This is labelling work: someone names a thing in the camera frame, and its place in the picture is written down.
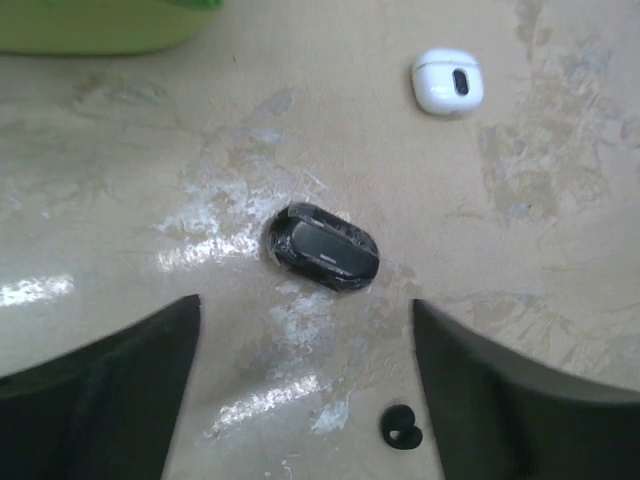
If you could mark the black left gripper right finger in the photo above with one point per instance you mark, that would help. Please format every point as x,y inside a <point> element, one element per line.
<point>496,414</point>

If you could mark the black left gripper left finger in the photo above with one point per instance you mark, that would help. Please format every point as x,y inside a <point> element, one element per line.
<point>107,410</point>

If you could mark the black earbud charging case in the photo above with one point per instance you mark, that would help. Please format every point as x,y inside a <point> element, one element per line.
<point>323,248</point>

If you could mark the white earbud charging case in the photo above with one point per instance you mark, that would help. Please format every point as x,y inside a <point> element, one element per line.
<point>447,82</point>

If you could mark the black ear hook earbud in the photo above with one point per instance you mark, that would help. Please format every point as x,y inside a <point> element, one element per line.
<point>398,428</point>

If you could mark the green plastic bowl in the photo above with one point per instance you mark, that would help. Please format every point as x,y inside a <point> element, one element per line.
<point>100,27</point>

